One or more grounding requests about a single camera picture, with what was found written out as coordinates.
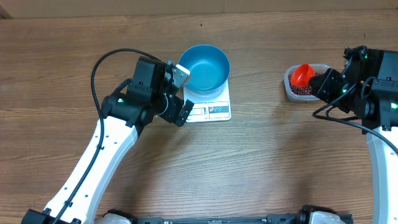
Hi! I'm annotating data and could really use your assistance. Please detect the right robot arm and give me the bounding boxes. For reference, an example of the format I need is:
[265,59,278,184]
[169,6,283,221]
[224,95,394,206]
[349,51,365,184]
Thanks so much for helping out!
[309,45,397,223]

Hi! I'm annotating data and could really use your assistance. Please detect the clear plastic food container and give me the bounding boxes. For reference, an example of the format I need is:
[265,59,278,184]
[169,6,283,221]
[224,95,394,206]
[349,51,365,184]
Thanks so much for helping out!
[284,63,330,101]

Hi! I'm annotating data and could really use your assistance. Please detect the red measuring scoop blue handle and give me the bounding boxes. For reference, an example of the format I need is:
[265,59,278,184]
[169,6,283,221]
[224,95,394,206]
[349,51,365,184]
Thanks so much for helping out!
[290,63,315,88]

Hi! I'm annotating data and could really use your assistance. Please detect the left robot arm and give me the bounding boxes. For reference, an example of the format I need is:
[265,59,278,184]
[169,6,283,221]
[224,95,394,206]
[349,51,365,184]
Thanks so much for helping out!
[22,56,193,223]

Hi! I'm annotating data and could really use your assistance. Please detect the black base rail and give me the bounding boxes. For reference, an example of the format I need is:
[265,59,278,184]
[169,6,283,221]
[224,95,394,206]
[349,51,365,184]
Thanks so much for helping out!
[95,205,354,224]

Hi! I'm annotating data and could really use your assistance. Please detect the red adzuki beans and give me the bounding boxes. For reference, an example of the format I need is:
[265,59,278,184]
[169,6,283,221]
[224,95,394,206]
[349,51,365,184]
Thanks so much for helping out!
[288,73,312,96]

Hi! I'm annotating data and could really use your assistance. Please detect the teal plastic bowl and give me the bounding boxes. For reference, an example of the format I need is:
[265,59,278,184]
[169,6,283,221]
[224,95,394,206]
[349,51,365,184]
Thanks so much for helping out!
[178,45,231,95]

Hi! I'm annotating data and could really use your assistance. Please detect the white digital kitchen scale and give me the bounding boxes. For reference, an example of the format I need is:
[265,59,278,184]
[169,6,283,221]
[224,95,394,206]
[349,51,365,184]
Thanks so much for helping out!
[183,81,232,123]

